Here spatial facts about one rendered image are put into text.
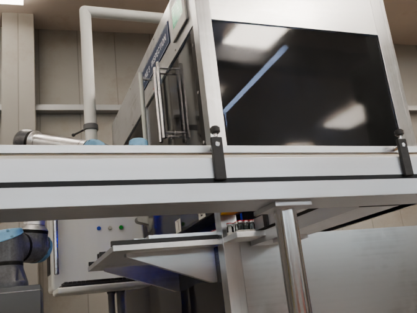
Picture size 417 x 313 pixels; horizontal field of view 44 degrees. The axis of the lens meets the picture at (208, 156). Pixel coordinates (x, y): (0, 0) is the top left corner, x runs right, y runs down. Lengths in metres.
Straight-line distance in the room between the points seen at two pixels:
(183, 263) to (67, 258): 0.98
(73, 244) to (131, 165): 1.84
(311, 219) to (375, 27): 1.35
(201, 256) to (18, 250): 0.70
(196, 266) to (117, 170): 1.03
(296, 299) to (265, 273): 0.85
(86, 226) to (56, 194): 1.87
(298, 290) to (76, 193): 0.50
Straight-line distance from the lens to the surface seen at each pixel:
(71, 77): 5.71
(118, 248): 1.82
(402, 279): 2.30
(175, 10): 2.50
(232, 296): 1.91
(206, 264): 1.99
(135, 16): 3.46
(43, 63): 5.77
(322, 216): 1.51
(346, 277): 2.14
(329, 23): 2.53
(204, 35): 2.19
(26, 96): 5.30
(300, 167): 1.14
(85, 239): 2.83
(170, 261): 1.95
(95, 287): 2.57
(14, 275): 2.09
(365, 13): 2.69
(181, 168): 1.03
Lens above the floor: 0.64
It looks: 16 degrees up
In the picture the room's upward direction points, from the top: 7 degrees counter-clockwise
